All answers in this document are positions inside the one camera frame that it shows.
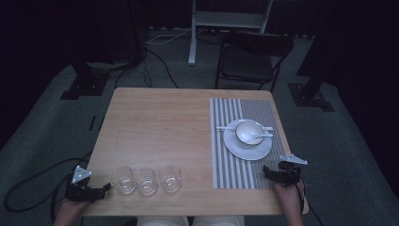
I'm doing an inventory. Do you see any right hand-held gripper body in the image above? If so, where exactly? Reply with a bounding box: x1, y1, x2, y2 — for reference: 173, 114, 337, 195
273, 153, 309, 188

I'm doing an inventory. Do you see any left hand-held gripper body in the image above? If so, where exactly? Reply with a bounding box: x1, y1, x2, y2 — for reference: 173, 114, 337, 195
64, 165, 101, 203

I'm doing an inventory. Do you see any person's left hand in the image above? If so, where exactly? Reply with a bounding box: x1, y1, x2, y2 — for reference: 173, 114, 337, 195
58, 198, 90, 220

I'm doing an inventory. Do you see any person's right hand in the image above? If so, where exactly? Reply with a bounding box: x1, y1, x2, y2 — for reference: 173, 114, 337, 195
272, 178, 306, 212

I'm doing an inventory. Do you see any clear drinking glass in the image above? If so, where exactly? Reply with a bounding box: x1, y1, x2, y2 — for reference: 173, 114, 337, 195
158, 165, 183, 194
108, 166, 137, 196
135, 167, 158, 197

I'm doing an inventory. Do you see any white round plate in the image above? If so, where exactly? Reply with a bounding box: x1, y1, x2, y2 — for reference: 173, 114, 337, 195
222, 119, 274, 162

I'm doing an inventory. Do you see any grey striped placemat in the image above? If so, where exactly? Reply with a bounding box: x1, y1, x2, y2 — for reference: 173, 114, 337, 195
209, 97, 285, 190

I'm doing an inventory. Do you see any white spoon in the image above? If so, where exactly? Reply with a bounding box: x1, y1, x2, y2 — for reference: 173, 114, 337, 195
247, 131, 274, 141

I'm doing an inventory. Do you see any white bowl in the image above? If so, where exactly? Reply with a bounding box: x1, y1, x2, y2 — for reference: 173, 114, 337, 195
234, 120, 266, 147

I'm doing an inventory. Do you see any black stand with base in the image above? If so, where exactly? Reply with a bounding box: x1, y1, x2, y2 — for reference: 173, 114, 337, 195
287, 37, 335, 113
59, 59, 111, 101

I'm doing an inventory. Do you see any black folding chair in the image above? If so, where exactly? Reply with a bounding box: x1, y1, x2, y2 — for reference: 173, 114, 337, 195
214, 30, 295, 94

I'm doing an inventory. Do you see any white metal stand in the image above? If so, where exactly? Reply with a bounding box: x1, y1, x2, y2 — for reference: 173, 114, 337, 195
187, 0, 275, 67

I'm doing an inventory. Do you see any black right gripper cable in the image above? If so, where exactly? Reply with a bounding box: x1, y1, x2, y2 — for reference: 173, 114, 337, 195
290, 170, 325, 226

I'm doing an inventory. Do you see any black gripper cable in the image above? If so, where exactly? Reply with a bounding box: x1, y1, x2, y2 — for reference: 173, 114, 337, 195
290, 170, 325, 226
3, 150, 94, 224

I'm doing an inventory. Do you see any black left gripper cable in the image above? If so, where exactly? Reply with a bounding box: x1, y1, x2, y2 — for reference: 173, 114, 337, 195
3, 150, 94, 224

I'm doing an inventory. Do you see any black floor cable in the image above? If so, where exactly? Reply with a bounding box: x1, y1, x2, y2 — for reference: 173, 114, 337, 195
113, 46, 181, 89

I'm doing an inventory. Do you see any white floor cable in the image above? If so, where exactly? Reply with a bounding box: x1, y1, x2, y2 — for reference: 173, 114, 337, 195
145, 27, 205, 45

